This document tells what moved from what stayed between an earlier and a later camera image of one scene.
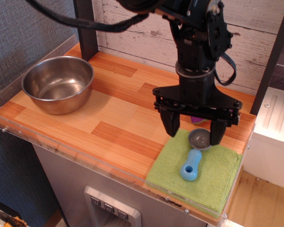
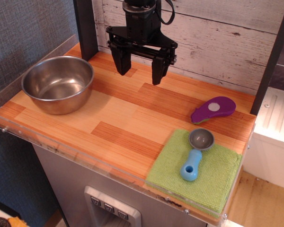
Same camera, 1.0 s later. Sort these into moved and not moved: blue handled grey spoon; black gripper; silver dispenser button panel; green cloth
Moved: black gripper
Not moved: blue handled grey spoon; green cloth; silver dispenser button panel
